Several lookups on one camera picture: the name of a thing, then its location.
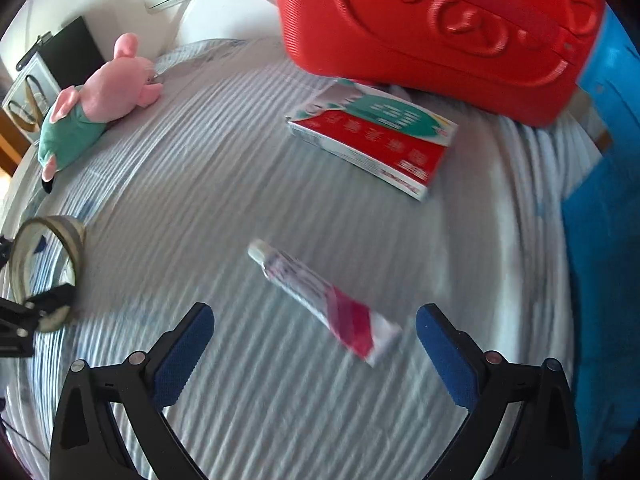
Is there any red small suitcase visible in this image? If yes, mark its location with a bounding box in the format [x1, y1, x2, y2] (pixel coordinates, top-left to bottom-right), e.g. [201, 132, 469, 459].
[272, 0, 606, 126]

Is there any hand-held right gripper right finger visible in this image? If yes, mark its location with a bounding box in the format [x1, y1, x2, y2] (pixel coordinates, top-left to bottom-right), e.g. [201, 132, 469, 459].
[416, 303, 583, 480]

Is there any white red toothpaste tube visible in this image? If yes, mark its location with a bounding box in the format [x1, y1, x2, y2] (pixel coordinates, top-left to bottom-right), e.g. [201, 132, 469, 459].
[247, 240, 403, 367]

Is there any clear tape roll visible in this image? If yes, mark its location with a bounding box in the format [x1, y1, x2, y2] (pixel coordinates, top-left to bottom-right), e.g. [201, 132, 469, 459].
[10, 216, 86, 331]

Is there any red green toothpaste box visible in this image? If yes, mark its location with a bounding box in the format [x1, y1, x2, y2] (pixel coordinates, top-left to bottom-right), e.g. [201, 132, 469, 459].
[286, 80, 460, 202]

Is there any black metal clip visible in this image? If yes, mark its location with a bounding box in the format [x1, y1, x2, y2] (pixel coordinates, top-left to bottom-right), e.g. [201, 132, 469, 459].
[15, 31, 53, 71]

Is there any black gift box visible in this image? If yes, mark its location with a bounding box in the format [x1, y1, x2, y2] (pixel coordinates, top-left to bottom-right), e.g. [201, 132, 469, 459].
[2, 16, 106, 148]

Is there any wooden wall frame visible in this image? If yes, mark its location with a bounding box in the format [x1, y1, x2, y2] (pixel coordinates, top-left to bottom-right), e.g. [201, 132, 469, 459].
[0, 110, 26, 176]

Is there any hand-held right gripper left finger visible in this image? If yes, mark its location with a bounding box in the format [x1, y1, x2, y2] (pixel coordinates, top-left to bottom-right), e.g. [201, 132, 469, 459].
[50, 302, 216, 480]

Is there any blue plastic crate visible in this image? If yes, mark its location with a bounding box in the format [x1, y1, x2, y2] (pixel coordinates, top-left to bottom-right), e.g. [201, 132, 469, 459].
[560, 5, 640, 466]

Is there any pig plush green dress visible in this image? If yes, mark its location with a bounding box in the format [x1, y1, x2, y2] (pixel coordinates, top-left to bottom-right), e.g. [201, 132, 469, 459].
[39, 33, 163, 195]

